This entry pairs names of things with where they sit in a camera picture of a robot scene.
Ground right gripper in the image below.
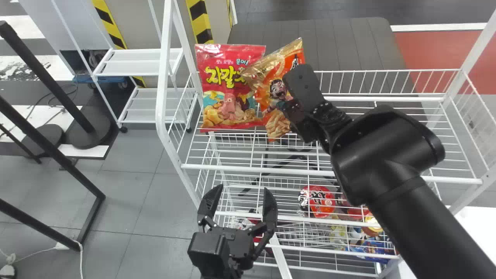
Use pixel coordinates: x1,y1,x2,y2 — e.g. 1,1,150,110
285,99,331,145

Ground white shelf trolley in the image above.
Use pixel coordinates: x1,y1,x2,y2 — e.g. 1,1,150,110
50,0,199,133

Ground black metal frame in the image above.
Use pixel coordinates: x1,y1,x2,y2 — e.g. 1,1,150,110
0,95,106,252

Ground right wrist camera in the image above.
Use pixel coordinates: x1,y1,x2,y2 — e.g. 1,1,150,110
282,64,324,114

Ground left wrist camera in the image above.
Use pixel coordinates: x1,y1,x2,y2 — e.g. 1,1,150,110
188,232,233,279

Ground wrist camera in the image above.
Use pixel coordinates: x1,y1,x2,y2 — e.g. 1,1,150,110
282,64,324,114
188,232,233,279

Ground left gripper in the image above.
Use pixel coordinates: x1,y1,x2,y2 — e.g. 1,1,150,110
197,184,279,272

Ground orange snack packet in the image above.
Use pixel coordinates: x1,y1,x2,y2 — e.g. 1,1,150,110
241,38,307,142

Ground red snack packet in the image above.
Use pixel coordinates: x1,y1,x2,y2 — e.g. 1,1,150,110
195,43,268,133

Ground red noodle cup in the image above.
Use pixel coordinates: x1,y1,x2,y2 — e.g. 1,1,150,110
337,194,372,222
298,185,337,219

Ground white wire rack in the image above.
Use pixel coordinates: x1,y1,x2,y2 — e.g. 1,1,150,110
155,0,496,279

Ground white cable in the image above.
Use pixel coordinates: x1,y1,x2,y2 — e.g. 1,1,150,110
0,240,84,279

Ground yellow black striped post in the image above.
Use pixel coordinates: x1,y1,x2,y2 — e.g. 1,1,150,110
92,0,146,88
185,0,214,44

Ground blue snack packet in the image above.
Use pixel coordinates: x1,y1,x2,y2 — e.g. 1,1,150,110
349,238,396,265

